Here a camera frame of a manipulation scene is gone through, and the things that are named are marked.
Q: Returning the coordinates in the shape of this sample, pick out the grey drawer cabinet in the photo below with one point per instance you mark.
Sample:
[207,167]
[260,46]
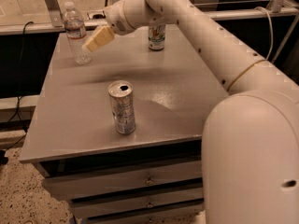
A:
[119,138]

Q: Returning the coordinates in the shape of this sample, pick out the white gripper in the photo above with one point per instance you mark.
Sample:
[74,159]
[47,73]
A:
[115,19]

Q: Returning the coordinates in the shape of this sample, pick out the silver energy drink can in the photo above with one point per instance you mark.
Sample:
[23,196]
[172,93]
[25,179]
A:
[122,106]

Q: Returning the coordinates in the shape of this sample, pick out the white green 7up can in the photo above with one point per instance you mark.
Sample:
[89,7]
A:
[156,37]

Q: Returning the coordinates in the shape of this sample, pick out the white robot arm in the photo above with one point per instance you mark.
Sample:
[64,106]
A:
[250,142]

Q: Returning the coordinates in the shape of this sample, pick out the clear plastic water bottle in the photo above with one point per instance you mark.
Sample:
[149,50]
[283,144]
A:
[76,33]

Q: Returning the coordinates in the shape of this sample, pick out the metal frame rail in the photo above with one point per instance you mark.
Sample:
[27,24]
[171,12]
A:
[46,16]

